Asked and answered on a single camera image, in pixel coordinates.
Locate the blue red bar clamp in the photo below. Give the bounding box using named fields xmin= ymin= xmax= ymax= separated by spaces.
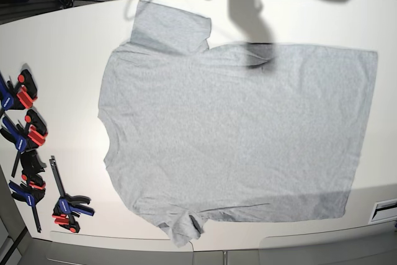
xmin=1 ymin=69 xmax=37 ymax=116
xmin=1 ymin=109 xmax=48 ymax=177
xmin=49 ymin=156 xmax=95 ymax=233
xmin=8 ymin=150 xmax=46 ymax=233

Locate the white label plate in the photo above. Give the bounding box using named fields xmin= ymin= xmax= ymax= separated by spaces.
xmin=368 ymin=199 xmax=397 ymax=225

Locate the grey T-shirt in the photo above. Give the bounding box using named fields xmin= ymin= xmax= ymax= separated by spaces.
xmin=99 ymin=1 xmax=378 ymax=246

